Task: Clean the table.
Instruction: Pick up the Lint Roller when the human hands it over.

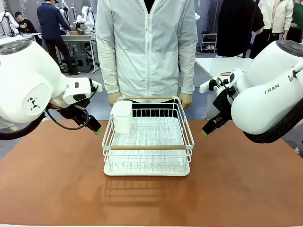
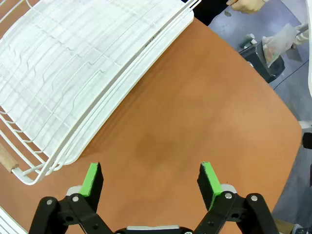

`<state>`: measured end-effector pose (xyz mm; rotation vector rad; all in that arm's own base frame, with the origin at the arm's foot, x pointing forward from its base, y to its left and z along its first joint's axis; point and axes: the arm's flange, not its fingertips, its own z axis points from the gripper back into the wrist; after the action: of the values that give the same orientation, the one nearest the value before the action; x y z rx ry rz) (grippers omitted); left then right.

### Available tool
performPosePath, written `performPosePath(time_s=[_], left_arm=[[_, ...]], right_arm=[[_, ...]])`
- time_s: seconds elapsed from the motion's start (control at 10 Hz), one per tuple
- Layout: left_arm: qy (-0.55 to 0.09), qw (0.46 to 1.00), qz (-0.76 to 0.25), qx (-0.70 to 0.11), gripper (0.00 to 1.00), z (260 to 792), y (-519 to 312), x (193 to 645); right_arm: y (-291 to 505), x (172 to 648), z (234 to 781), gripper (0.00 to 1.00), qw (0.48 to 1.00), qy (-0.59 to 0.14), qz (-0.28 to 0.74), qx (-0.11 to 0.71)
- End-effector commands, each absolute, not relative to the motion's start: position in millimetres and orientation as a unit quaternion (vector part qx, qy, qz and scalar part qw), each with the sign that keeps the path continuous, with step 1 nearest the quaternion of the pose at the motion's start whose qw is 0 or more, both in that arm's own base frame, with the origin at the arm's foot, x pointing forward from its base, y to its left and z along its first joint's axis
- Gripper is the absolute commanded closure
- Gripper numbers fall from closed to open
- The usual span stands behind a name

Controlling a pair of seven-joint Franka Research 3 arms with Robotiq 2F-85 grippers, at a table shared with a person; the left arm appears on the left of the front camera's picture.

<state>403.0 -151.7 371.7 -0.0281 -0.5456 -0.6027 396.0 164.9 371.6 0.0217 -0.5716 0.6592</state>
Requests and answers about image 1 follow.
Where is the white office table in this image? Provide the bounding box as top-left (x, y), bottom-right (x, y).
top-left (195, 57), bottom-right (253, 79)

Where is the person in green top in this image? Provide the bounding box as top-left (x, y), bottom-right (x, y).
top-left (281, 0), bottom-right (303, 44)

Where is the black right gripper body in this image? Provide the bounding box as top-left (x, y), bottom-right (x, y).
top-left (212, 87), bottom-right (235, 120)

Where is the person's left hand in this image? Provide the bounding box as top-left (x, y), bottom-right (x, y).
top-left (178, 92), bottom-right (194, 110)

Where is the white shoe rack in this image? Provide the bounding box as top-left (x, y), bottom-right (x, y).
top-left (200, 33), bottom-right (218, 53)

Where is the seated person in black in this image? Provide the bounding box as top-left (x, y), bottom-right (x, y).
top-left (14, 11), bottom-right (43, 45)

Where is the white workbench table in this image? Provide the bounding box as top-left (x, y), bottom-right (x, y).
top-left (60, 32), bottom-right (99, 71)

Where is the person's left forearm white sleeve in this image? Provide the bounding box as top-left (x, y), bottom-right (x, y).
top-left (178, 33), bottom-right (198, 95)

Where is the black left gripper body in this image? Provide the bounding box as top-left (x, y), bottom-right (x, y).
top-left (50, 98), bottom-right (92, 122)

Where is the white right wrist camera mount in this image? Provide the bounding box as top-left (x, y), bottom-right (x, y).
top-left (199, 68), bottom-right (245, 94)

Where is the white plastic cutlery holder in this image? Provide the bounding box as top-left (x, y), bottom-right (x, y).
top-left (110, 101), bottom-right (133, 134)

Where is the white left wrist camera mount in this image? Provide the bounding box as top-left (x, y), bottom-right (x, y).
top-left (91, 79), bottom-right (103, 93)

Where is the person in navy jacket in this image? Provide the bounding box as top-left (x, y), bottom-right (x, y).
top-left (36, 0), bottom-right (81, 76)

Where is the person in cream jacket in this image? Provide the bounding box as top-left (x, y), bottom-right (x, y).
top-left (249, 0), bottom-right (294, 60)

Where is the person in black coat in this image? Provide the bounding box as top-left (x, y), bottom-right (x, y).
top-left (217, 0), bottom-right (265, 58)

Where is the person's right forearm white sleeve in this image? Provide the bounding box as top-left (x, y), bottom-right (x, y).
top-left (96, 33), bottom-right (121, 95)

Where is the black corrugated cable sleeve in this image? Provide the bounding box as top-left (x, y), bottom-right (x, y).
top-left (0, 113), bottom-right (46, 141)
top-left (243, 96), bottom-right (303, 144)

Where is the person in white jacket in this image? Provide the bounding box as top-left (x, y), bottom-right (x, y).
top-left (96, 0), bottom-right (198, 104)

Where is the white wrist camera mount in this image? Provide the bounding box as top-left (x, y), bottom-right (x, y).
top-left (199, 68), bottom-right (245, 94)
top-left (91, 79), bottom-right (103, 93)

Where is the white wire dish rack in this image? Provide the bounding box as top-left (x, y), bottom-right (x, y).
top-left (102, 96), bottom-right (195, 177)

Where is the person's right hand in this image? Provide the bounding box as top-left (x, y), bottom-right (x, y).
top-left (107, 92), bottom-right (123, 107)

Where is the grey step stool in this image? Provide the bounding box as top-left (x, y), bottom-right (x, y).
top-left (70, 53), bottom-right (92, 73)

